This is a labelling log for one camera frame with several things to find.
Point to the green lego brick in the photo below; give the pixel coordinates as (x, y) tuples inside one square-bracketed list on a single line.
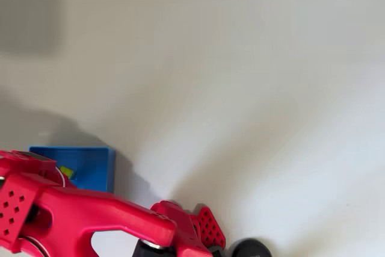
[(68, 171)]

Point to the red robot arm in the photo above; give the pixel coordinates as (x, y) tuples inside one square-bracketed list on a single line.
[(105, 209)]

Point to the blue plastic box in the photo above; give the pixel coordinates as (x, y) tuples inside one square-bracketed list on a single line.
[(90, 163)]

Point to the black camera stand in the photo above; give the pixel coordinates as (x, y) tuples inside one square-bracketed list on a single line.
[(251, 249)]

